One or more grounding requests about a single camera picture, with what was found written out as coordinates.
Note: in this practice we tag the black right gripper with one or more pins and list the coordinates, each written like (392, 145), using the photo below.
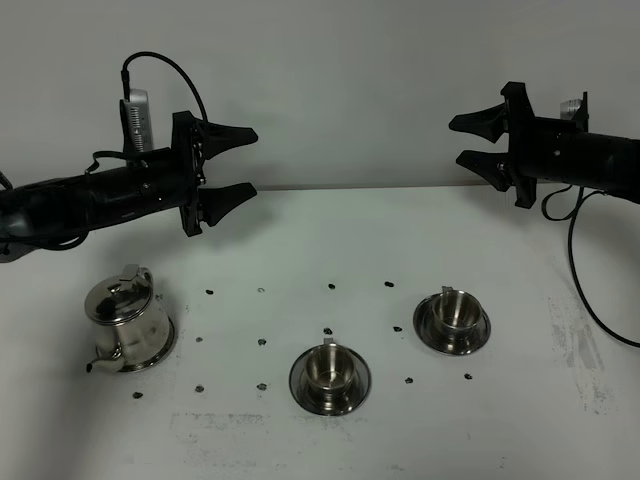
(501, 170)

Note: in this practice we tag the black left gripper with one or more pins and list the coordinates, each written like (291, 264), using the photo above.
(195, 142)

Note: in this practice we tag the stainless steel teapot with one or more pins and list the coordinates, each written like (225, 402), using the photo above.
(115, 307)

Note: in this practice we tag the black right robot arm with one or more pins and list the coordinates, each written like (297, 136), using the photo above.
(560, 150)

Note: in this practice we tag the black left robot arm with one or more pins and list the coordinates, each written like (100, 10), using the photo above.
(120, 187)

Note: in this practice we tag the far stainless steel teacup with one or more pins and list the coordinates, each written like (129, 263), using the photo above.
(455, 312)

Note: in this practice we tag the stainless steel teacup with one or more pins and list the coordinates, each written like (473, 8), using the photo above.
(330, 368)
(455, 312)

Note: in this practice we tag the far stainless steel saucer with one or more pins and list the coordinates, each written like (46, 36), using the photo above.
(460, 345)

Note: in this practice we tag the stainless steel saucer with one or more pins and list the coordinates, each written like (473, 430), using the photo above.
(332, 405)
(460, 345)

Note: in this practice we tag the steel teapot tray saucer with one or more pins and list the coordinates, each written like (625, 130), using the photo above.
(147, 347)

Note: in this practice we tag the near stainless steel saucer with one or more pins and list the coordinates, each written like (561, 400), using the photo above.
(332, 405)

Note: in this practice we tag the near stainless steel teacup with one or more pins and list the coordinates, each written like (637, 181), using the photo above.
(330, 368)

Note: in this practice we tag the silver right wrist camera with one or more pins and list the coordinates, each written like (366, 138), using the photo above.
(575, 109)

